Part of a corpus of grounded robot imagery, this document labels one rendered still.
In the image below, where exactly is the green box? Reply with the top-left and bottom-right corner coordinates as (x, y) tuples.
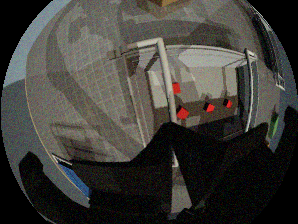
(269, 112), (279, 140)

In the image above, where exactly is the tan rectangular block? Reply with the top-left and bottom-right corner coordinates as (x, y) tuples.
(149, 0), (177, 7)

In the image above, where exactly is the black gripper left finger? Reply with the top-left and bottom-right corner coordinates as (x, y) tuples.
(72, 123), (173, 216)

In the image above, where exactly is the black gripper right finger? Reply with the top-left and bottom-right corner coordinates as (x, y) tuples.
(168, 121), (269, 210)

